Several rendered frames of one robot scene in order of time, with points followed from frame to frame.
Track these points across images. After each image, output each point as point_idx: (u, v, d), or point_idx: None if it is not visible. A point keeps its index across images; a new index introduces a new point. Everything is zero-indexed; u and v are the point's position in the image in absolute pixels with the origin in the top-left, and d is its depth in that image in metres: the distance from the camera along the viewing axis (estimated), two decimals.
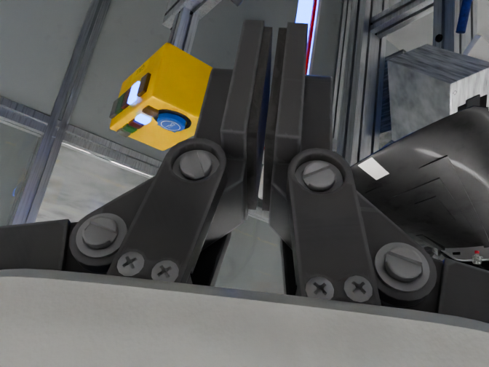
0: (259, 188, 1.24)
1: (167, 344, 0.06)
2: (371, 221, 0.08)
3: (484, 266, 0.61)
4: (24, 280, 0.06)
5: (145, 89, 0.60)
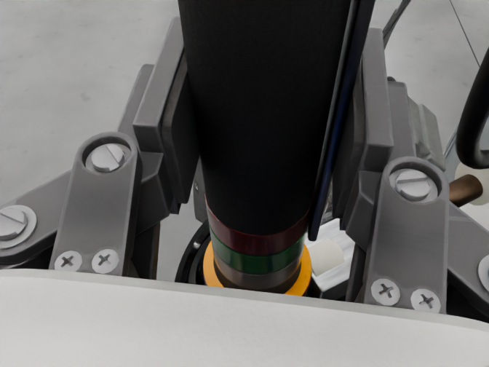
0: None
1: (167, 344, 0.06)
2: (467, 231, 0.08)
3: None
4: (24, 280, 0.06)
5: None
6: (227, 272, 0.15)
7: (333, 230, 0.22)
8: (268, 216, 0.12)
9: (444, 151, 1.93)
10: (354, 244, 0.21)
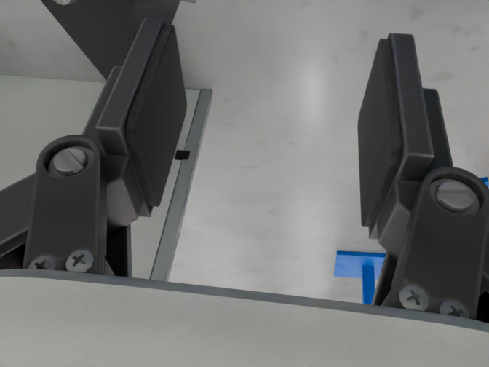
0: None
1: (167, 344, 0.06)
2: None
3: None
4: (24, 280, 0.06)
5: None
6: None
7: None
8: None
9: None
10: None
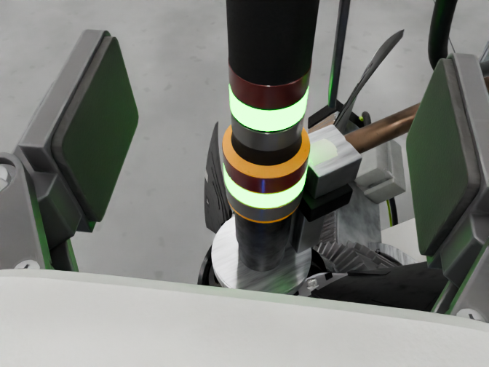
0: None
1: (167, 344, 0.06)
2: None
3: None
4: (24, 280, 0.06)
5: None
6: (244, 136, 0.19)
7: (328, 132, 0.26)
8: (278, 65, 0.16)
9: None
10: (345, 143, 0.25)
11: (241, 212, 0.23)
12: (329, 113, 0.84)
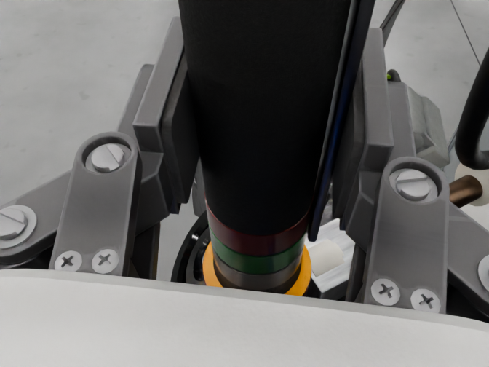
0: None
1: (167, 344, 0.06)
2: (467, 231, 0.08)
3: None
4: (24, 280, 0.06)
5: None
6: (227, 273, 0.15)
7: (333, 231, 0.22)
8: (268, 216, 0.12)
9: None
10: (354, 245, 0.21)
11: None
12: None
